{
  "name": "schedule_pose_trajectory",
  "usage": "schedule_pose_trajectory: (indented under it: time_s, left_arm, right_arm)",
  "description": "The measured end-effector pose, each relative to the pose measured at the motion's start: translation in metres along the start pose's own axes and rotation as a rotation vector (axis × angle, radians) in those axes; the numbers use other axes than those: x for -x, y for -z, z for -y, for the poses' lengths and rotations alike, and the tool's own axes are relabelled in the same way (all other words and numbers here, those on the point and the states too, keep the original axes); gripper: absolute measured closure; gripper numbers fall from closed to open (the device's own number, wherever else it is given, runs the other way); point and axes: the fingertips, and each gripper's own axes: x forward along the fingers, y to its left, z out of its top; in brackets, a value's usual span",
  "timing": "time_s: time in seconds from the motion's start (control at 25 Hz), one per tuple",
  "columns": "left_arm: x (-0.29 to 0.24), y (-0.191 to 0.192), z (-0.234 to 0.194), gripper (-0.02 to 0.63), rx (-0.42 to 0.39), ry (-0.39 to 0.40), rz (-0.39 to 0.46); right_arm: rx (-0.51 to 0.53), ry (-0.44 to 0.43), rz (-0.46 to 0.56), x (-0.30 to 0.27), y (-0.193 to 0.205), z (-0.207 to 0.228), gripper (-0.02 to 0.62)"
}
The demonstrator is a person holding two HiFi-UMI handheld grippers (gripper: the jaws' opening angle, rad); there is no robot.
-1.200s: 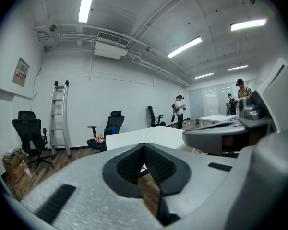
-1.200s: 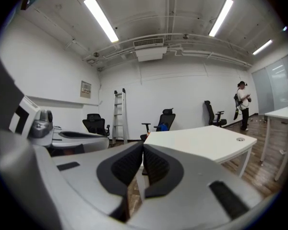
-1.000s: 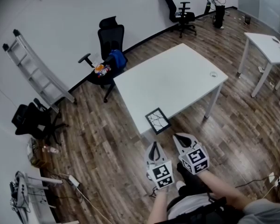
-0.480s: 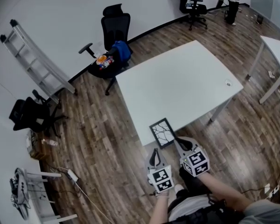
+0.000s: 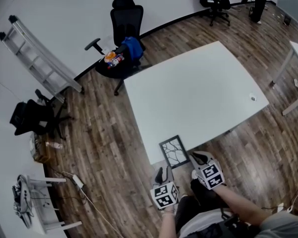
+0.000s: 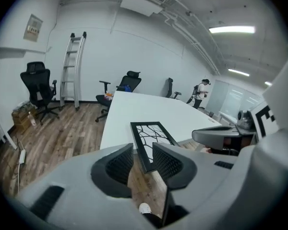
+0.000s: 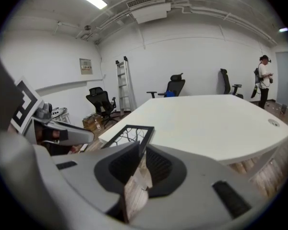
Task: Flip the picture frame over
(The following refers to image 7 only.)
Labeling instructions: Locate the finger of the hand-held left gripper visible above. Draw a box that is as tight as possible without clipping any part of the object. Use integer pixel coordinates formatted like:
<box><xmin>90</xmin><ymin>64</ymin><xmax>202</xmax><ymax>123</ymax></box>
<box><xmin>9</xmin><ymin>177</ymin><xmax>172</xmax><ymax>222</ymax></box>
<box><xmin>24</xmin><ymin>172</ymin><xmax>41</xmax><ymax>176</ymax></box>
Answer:
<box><xmin>33</xmin><ymin>117</ymin><xmax>95</xmax><ymax>146</ymax></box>

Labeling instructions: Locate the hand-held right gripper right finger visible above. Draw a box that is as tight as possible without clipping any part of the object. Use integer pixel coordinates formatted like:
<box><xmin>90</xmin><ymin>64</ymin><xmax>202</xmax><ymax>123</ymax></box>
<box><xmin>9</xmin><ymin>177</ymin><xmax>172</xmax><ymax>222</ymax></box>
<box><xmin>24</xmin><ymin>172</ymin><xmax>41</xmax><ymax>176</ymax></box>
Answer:
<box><xmin>128</xmin><ymin>144</ymin><xmax>273</xmax><ymax>230</ymax></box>

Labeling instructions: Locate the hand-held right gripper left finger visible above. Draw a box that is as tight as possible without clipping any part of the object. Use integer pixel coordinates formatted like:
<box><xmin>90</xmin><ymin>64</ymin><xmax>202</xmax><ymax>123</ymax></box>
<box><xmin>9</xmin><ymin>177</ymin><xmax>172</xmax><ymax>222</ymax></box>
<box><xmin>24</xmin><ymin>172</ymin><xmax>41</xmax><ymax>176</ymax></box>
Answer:
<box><xmin>31</xmin><ymin>140</ymin><xmax>142</xmax><ymax>225</ymax></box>

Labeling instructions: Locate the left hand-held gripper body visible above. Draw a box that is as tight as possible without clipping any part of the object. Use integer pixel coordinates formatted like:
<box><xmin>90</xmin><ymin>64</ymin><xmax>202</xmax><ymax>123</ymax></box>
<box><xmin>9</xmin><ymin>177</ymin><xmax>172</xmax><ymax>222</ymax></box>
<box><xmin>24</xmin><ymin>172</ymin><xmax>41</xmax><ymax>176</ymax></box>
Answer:
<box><xmin>10</xmin><ymin>76</ymin><xmax>63</xmax><ymax>145</ymax></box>

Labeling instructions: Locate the stack of cardboard boxes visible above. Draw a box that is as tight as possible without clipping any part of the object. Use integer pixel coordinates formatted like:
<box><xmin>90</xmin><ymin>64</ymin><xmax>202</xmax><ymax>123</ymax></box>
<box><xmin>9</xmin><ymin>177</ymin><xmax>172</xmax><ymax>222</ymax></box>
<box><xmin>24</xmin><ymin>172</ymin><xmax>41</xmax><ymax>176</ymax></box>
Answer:
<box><xmin>82</xmin><ymin>113</ymin><xmax>104</xmax><ymax>132</ymax></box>

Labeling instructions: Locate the black mesh office chair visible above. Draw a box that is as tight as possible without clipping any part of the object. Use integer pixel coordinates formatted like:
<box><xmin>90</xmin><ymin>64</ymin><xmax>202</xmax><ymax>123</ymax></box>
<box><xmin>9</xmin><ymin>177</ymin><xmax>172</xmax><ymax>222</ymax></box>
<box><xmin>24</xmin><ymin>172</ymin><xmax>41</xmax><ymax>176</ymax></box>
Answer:
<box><xmin>85</xmin><ymin>87</ymin><xmax>118</xmax><ymax>129</ymax></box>

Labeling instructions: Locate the aluminium ladder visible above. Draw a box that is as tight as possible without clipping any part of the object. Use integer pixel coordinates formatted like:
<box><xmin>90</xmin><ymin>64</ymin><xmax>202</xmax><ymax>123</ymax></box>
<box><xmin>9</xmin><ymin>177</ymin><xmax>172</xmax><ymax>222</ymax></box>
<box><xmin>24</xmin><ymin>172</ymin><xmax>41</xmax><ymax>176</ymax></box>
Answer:
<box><xmin>115</xmin><ymin>56</ymin><xmax>137</xmax><ymax>116</ymax></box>

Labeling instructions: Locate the black office chair with headrest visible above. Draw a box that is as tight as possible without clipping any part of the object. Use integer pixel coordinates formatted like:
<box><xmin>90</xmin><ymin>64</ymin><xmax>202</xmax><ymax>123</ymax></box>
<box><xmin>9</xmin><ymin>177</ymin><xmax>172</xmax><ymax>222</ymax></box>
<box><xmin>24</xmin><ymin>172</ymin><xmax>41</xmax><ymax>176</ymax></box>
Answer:
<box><xmin>146</xmin><ymin>72</ymin><xmax>186</xmax><ymax>99</ymax></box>

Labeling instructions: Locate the black high-back office chair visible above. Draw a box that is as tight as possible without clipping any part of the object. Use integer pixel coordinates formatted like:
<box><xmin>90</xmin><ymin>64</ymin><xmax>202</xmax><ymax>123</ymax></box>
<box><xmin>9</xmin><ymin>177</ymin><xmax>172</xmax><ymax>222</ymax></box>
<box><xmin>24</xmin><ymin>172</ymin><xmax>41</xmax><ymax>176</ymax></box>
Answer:
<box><xmin>220</xmin><ymin>68</ymin><xmax>244</xmax><ymax>99</ymax></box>

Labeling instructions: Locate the grey door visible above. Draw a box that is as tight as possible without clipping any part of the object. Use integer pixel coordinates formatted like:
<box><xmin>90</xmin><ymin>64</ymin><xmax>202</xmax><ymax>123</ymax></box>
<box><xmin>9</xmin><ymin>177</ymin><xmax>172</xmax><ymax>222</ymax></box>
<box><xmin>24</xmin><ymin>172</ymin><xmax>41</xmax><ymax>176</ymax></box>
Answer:
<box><xmin>275</xmin><ymin>51</ymin><xmax>288</xmax><ymax>105</ymax></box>

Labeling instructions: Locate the white ceiling air conditioner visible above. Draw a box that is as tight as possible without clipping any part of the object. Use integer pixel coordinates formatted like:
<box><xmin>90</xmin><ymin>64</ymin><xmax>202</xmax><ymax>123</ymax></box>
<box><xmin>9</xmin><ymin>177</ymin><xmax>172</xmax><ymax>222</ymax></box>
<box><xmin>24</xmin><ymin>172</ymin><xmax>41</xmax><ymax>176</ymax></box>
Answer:
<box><xmin>126</xmin><ymin>0</ymin><xmax>171</xmax><ymax>24</ymax></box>

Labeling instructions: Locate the grey wall panel box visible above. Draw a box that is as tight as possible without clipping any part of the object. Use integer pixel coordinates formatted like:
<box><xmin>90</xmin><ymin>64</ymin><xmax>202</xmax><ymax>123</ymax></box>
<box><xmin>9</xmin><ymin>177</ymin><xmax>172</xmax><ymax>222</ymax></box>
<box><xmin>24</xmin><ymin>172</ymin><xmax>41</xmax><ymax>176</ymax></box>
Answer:
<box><xmin>79</xmin><ymin>58</ymin><xmax>93</xmax><ymax>75</ymax></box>

